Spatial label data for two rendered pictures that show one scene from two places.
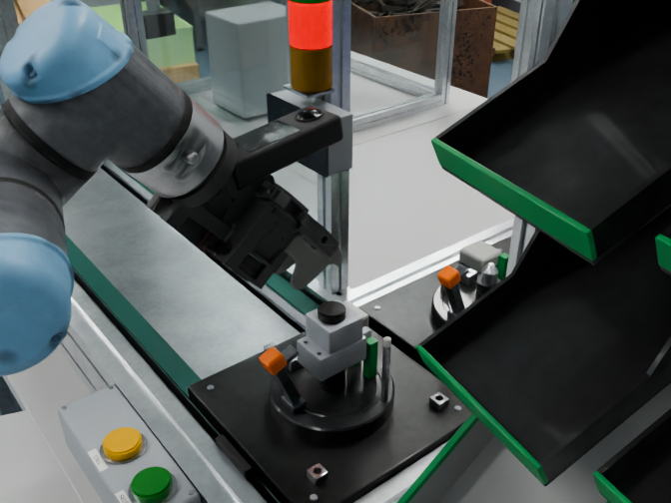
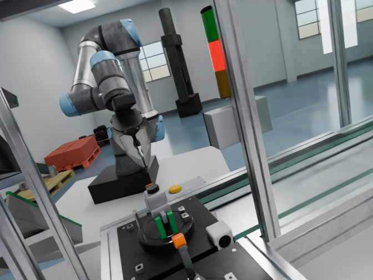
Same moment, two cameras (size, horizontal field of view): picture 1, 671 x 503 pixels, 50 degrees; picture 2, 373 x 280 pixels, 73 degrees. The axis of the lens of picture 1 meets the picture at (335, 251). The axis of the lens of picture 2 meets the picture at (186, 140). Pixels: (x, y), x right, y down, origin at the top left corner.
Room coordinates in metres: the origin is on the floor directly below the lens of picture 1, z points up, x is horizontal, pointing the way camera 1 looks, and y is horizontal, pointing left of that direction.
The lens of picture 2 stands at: (0.92, -0.45, 1.33)
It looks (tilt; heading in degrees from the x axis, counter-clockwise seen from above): 15 degrees down; 113
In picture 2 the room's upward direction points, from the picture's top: 16 degrees counter-clockwise
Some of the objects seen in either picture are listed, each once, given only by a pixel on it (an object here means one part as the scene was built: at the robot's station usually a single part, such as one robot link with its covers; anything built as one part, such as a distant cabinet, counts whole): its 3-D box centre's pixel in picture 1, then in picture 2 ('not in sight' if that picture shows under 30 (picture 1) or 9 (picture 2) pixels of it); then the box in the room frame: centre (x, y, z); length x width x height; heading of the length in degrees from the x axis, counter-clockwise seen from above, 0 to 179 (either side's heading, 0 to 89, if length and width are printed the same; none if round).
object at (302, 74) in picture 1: (311, 65); (230, 81); (0.84, 0.03, 1.29); 0.05 x 0.05 x 0.05
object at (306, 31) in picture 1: (311, 22); (223, 54); (0.84, 0.03, 1.34); 0.05 x 0.05 x 0.05
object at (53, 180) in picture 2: not in sight; (39, 184); (-3.05, 2.32, 0.15); 1.06 x 0.74 x 0.31; 109
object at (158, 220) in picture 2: (369, 357); (160, 227); (0.64, -0.04, 1.01); 0.01 x 0.01 x 0.05; 38
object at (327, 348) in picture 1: (338, 331); (157, 201); (0.63, 0.00, 1.06); 0.08 x 0.04 x 0.07; 128
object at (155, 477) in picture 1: (152, 487); not in sight; (0.50, 0.18, 0.96); 0.04 x 0.04 x 0.02
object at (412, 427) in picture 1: (332, 403); (168, 234); (0.62, 0.00, 0.96); 0.24 x 0.24 x 0.02; 38
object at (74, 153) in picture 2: not in sight; (74, 154); (-3.42, 3.60, 0.21); 1.23 x 0.89 x 0.43; 109
